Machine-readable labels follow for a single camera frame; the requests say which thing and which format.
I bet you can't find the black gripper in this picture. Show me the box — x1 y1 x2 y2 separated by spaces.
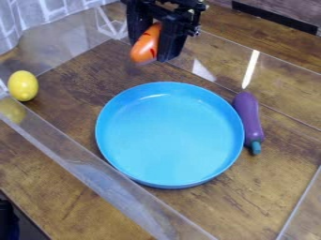
121 0 208 62

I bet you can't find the orange toy carrot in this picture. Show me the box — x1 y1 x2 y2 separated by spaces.
130 22 162 64

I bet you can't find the black bar in background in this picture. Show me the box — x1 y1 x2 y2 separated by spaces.
232 0 319 36

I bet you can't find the white grey curtain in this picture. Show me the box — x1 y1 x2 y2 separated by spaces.
0 0 119 55

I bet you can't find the purple toy eggplant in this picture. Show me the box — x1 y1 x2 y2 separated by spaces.
232 92 265 155

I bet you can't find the blue round plate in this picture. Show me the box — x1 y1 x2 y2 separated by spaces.
95 82 245 188

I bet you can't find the yellow toy lemon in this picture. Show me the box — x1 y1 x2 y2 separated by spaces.
8 70 39 101

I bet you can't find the clear acrylic triangle bracket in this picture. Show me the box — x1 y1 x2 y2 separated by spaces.
94 2 129 39

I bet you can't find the clear acrylic barrier wall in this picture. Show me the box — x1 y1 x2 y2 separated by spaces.
0 0 321 240

